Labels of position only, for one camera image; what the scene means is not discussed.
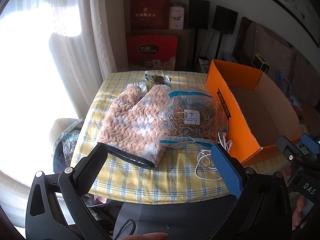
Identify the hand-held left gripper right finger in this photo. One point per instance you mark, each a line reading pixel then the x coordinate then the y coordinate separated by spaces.
pixel 226 170

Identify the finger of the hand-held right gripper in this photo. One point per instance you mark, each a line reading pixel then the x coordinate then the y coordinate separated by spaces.
pixel 310 142
pixel 285 143

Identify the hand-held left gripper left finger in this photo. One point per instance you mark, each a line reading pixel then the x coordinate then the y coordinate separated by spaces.
pixel 93 162

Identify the pink fluffy oven mitt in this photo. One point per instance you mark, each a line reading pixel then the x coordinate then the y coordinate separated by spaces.
pixel 130 125

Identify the orange cardboard box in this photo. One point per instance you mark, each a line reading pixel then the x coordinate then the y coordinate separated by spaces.
pixel 225 110

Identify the blue printed dried herb bag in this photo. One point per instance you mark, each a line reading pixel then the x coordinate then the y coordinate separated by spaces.
pixel 195 115

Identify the translucent white plastic cup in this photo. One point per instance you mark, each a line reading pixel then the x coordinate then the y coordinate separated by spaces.
pixel 137 84

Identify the person's right hand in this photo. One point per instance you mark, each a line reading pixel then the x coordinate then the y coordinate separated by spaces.
pixel 298 212

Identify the person's left hand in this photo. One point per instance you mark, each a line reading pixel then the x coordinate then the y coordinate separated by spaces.
pixel 145 236

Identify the clear plastic bag of herbs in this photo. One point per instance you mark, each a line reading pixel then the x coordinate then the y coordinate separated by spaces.
pixel 67 145

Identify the yellow checked tablecloth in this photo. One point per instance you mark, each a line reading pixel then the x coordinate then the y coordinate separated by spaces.
pixel 150 182

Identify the brown sofa back cushion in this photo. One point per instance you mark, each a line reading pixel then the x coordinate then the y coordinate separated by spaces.
pixel 272 52
pixel 307 80

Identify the dark grey cloth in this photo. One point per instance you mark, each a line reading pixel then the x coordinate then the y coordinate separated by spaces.
pixel 180 220

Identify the green portable radio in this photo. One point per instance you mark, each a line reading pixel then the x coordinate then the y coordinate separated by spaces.
pixel 260 63

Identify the small green tea leaf bag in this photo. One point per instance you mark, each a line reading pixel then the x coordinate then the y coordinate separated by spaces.
pixel 157 78

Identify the white sheer curtain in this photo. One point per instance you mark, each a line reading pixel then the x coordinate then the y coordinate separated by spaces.
pixel 75 55

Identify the black speaker stand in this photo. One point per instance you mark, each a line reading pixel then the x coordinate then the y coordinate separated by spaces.
pixel 218 46
pixel 197 47

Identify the red chocolate gift box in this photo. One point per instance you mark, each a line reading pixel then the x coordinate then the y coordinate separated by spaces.
pixel 150 50

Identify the black speaker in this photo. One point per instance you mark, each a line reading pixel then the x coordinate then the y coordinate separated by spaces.
pixel 225 20
pixel 198 13

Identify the red Chinese tea gift box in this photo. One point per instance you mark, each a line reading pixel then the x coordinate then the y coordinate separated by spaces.
pixel 150 13

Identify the pink white tissue roll pack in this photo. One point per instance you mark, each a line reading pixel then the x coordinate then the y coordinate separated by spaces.
pixel 177 16

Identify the dark wooden sofa frame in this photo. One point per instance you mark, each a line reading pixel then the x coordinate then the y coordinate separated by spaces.
pixel 241 40

